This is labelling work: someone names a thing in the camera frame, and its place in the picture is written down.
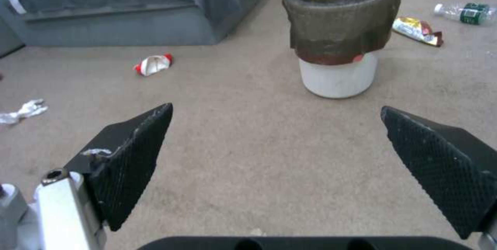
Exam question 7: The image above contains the crushed red white cup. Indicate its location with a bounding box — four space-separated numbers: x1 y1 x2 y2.
133 53 175 78

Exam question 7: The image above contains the white tag on sofa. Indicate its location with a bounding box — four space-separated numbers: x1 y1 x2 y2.
7 0 27 15

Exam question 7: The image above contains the white trash bin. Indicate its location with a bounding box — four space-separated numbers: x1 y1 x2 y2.
299 49 379 99

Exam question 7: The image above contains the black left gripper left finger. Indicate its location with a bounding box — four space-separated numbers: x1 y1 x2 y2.
0 103 174 250

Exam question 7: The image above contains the clear plastic bottle green label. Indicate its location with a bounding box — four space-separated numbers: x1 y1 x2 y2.
433 2 497 26

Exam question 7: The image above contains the crumpled white tissue paper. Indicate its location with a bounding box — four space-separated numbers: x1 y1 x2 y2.
0 98 50 126

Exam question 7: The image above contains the grey blue sofa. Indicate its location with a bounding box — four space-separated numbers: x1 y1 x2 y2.
0 0 273 58

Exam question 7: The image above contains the crumpled snack wrapper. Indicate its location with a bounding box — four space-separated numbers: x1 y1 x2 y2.
391 16 444 48

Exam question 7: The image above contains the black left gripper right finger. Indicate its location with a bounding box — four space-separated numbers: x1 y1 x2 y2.
380 105 497 250

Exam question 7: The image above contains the dark olive bin liner bag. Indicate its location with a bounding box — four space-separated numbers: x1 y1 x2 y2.
282 0 402 65

